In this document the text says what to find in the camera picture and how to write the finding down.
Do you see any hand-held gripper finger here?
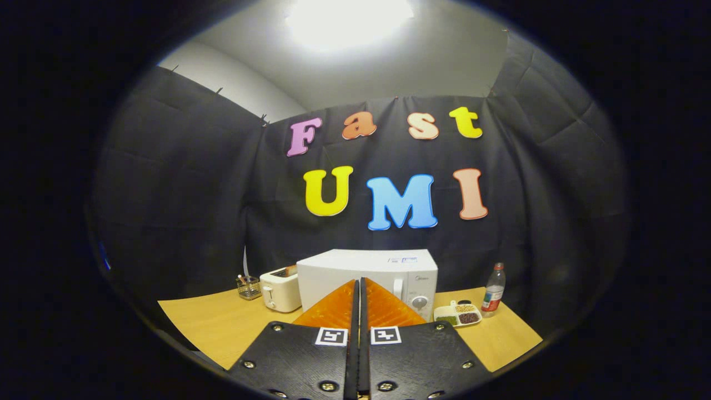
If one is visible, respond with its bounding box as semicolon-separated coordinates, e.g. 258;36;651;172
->
360;277;494;400
228;279;360;400

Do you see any white toaster oven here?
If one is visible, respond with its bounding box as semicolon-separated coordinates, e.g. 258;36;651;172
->
296;249;439;323

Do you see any white bread toaster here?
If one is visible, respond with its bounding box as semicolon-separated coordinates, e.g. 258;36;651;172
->
259;266;303;313

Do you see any white divided dish of beans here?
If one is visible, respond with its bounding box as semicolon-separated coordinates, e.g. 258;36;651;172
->
433;300;482;328

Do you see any clear plastic water bottle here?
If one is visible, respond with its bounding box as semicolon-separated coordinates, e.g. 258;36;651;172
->
481;263;506;318

